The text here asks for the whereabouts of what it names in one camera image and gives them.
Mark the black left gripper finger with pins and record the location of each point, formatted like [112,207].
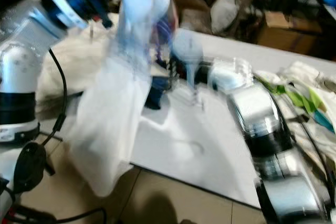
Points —
[105,19]

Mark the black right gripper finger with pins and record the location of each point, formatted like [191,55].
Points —
[156,92]

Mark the purple plastic hanger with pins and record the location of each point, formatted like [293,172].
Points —
[160,40]

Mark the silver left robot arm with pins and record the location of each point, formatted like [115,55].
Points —
[21,66]

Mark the cream garment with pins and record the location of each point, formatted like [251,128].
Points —
[79,61]

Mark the grey pillow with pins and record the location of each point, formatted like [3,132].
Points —
[223,3]

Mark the brown cardboard box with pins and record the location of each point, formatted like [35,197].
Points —
[283,24]

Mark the white garment with green print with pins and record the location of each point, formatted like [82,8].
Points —
[302,103]

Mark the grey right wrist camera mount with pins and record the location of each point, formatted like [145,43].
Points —
[186,48]

